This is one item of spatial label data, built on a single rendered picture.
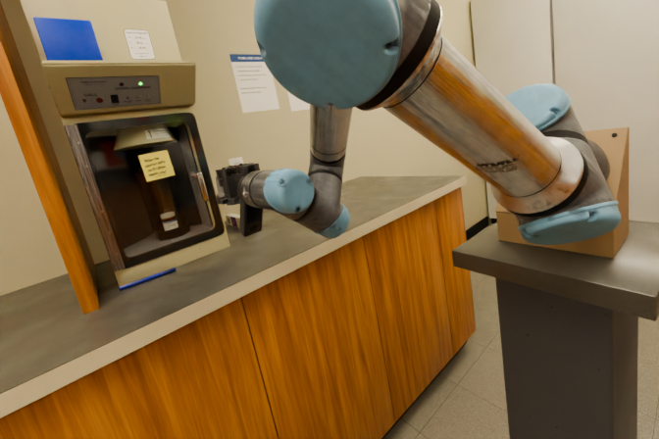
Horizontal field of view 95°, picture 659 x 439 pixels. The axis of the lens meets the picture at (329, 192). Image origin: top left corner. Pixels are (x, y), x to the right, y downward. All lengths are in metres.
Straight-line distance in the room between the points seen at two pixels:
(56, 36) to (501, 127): 0.89
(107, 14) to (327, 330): 1.09
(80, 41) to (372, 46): 0.79
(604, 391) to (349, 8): 0.79
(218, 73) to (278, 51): 1.33
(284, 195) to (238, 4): 1.38
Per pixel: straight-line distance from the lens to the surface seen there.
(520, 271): 0.70
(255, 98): 1.63
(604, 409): 0.88
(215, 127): 1.53
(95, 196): 0.99
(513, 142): 0.39
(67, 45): 0.94
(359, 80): 0.26
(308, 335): 1.01
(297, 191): 0.50
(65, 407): 0.85
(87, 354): 0.77
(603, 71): 3.14
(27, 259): 1.47
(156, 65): 0.95
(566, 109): 0.58
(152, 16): 1.12
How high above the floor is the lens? 1.25
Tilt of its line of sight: 11 degrees down
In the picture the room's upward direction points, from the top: 11 degrees counter-clockwise
